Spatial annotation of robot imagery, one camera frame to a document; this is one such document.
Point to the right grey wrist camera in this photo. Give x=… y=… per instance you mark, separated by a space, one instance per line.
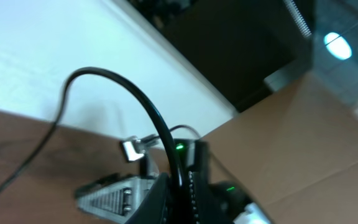
x=134 y=148

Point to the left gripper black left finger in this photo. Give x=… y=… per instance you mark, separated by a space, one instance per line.
x=152 y=209

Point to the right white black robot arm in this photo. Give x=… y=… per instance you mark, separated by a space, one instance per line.
x=232 y=199

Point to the brown cardboard box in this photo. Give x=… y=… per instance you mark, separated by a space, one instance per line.
x=296 y=152

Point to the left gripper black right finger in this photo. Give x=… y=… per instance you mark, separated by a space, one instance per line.
x=204 y=209

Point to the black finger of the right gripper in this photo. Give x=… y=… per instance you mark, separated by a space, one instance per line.
x=113 y=197

